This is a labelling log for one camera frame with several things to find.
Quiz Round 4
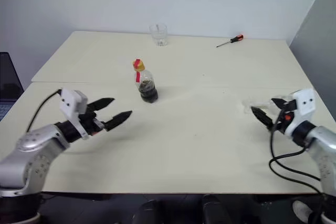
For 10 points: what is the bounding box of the yellow bottle cap red tape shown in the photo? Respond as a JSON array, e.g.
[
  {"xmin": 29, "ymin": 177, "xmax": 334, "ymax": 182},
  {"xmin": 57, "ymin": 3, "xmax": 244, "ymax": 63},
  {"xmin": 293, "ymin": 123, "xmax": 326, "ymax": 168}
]
[{"xmin": 132, "ymin": 58, "xmax": 145, "ymax": 71}]

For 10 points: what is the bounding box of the dark rounded shape under table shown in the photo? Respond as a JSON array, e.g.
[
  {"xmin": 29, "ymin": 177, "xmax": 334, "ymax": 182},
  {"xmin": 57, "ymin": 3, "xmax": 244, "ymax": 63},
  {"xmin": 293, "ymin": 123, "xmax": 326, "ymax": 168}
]
[
  {"xmin": 132, "ymin": 199, "xmax": 165, "ymax": 224},
  {"xmin": 201, "ymin": 194, "xmax": 232, "ymax": 224}
]

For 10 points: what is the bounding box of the dark open laptop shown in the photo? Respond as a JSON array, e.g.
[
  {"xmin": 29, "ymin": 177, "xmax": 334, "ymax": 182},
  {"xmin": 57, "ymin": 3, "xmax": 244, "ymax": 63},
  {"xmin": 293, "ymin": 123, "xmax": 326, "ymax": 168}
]
[{"xmin": 0, "ymin": 51, "xmax": 26, "ymax": 122}]

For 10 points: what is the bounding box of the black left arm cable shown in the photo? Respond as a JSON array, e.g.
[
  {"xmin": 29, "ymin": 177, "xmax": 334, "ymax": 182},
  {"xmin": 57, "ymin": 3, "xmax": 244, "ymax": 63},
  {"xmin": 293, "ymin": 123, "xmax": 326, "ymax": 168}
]
[{"xmin": 26, "ymin": 90, "xmax": 64, "ymax": 133}]

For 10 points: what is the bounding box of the clear glass tumbler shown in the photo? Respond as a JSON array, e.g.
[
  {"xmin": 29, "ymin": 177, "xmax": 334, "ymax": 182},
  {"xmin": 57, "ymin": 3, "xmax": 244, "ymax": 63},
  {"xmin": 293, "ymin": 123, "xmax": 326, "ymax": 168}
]
[{"xmin": 149, "ymin": 23, "xmax": 169, "ymax": 47}]

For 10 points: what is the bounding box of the white shoe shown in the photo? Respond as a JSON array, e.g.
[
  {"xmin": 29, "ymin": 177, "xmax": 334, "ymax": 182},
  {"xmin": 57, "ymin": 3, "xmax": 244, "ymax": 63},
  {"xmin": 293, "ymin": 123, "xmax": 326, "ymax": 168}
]
[{"xmin": 292, "ymin": 199, "xmax": 314, "ymax": 223}]

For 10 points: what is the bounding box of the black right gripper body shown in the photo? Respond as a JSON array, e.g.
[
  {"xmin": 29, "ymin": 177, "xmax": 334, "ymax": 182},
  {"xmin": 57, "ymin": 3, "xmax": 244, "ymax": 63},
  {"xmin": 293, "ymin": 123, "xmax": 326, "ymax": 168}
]
[{"xmin": 272, "ymin": 100, "xmax": 296, "ymax": 133}]

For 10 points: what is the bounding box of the red black handled screwdriver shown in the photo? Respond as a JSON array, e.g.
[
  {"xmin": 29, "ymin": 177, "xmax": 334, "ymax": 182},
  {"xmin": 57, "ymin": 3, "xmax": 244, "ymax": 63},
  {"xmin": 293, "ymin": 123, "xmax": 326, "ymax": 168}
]
[{"xmin": 216, "ymin": 34, "xmax": 244, "ymax": 48}]

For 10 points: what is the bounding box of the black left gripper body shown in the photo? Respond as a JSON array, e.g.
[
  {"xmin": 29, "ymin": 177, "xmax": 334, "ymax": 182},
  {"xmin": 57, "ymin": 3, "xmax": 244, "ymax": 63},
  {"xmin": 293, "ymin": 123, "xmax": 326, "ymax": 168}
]
[{"xmin": 78, "ymin": 104, "xmax": 106, "ymax": 136}]

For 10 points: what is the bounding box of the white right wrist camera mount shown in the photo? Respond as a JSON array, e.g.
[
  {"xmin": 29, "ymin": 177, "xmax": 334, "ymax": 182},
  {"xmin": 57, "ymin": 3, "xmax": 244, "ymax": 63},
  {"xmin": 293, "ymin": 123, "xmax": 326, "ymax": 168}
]
[{"xmin": 283, "ymin": 89, "xmax": 317, "ymax": 137}]

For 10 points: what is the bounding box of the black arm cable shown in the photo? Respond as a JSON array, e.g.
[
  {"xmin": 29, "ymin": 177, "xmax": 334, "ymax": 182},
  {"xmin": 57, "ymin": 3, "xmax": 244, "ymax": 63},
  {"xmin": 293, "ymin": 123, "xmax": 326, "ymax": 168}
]
[
  {"xmin": 268, "ymin": 110, "xmax": 326, "ymax": 201},
  {"xmin": 26, "ymin": 90, "xmax": 64, "ymax": 133}
]

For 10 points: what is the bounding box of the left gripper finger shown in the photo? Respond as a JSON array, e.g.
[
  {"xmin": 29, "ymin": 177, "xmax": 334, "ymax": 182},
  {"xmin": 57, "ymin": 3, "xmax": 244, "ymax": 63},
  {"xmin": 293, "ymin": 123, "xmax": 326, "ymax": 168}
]
[
  {"xmin": 88, "ymin": 97, "xmax": 116, "ymax": 112},
  {"xmin": 103, "ymin": 110, "xmax": 133, "ymax": 132}
]

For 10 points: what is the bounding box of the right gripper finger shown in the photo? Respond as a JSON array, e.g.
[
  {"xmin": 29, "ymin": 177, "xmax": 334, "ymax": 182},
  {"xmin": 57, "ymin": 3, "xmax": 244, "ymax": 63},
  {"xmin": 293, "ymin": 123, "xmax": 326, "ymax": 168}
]
[
  {"xmin": 271, "ymin": 98, "xmax": 286, "ymax": 109},
  {"xmin": 250, "ymin": 106, "xmax": 275, "ymax": 130}
]

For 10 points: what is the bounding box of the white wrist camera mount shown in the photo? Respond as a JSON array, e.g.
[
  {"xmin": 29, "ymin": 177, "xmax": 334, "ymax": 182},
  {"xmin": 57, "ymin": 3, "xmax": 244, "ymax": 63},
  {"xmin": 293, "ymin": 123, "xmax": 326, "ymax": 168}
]
[
  {"xmin": 59, "ymin": 88, "xmax": 89, "ymax": 140},
  {"xmin": 283, "ymin": 89, "xmax": 317, "ymax": 137}
]

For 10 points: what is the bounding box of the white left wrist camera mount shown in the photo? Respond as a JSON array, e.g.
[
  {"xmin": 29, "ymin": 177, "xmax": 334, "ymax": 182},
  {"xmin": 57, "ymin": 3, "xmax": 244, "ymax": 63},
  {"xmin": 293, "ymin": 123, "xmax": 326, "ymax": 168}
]
[{"xmin": 59, "ymin": 88, "xmax": 89, "ymax": 140}]

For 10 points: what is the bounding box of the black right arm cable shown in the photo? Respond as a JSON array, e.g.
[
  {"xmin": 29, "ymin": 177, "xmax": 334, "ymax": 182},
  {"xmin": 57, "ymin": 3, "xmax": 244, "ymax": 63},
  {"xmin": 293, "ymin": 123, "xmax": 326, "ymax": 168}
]
[{"xmin": 268, "ymin": 110, "xmax": 326, "ymax": 201}]

